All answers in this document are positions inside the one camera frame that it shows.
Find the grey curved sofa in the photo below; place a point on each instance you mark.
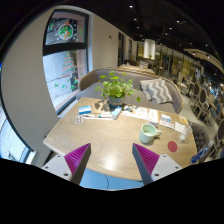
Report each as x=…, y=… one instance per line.
x=89, y=92

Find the small blue and white box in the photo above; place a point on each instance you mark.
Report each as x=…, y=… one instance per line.
x=84, y=109

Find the grey zigzag cushion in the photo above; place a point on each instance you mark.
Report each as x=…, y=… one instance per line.
x=156, y=90

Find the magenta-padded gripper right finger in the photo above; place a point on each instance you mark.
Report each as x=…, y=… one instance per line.
x=146, y=159

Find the dark tufted chair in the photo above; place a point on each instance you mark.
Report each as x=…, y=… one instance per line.
x=200, y=133

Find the pale green mug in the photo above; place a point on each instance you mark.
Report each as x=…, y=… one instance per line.
x=146, y=134

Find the group of dining chairs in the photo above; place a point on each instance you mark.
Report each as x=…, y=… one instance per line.
x=203, y=96

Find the blue tissue pack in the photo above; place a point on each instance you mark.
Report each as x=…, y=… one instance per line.
x=116, y=112

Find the white box with orange print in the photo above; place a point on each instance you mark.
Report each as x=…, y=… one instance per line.
x=153, y=116

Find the decorated window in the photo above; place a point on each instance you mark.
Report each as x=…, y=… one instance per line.
x=63, y=71

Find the ceiling lights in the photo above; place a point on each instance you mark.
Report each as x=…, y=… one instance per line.
x=165, y=33

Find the small round blister pack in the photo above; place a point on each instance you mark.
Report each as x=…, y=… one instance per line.
x=79, y=120

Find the green potted plant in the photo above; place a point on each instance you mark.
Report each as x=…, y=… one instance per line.
x=116, y=87

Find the clear plastic cup with straw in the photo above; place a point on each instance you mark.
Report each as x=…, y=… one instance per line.
x=183, y=135

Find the yellow leaflet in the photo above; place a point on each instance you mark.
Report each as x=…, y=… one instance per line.
x=184, y=120

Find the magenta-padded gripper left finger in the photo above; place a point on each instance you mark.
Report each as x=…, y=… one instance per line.
x=76, y=159

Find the flat round red coaster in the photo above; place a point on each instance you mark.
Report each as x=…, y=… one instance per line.
x=172, y=146

